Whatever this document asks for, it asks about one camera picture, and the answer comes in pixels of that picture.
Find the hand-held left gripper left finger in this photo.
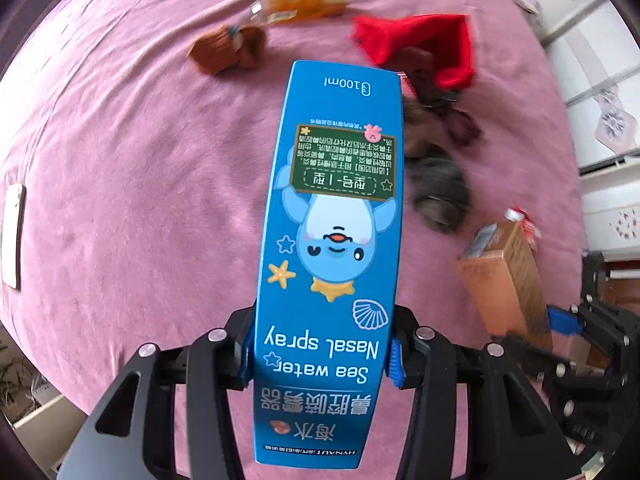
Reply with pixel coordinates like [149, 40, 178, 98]
[57, 304, 258, 480]

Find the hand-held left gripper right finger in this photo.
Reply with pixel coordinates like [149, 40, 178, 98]
[384, 304, 586, 480]

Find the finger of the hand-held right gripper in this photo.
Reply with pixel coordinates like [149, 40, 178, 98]
[502, 332, 608, 403]
[546, 252, 640, 386]

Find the brown cardboard carton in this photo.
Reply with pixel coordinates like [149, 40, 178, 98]
[456, 220, 607, 377]

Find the blue nasal spray box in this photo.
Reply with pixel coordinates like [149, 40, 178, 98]
[252, 60, 405, 466]

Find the red white small wrapper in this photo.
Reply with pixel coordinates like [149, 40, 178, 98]
[504, 206, 542, 248]

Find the grey fuzzy cloth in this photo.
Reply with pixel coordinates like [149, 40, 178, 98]
[402, 105, 473, 234]

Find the pink lace door decoration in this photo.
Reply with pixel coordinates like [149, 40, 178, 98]
[594, 86, 640, 150]

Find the pink bed sheet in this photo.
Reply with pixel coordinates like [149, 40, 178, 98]
[0, 0, 590, 480]

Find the black lace cloth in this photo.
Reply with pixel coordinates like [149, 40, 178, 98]
[400, 47, 484, 150]

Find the white flat card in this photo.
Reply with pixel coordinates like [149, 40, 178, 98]
[0, 183, 25, 290]

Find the white sliding wardrobe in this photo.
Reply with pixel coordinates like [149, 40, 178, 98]
[492, 0, 640, 253]

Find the brown knit sock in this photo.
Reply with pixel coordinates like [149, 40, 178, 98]
[187, 25, 267, 77]

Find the orange snack packet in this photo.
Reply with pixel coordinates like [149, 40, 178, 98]
[250, 0, 348, 26]

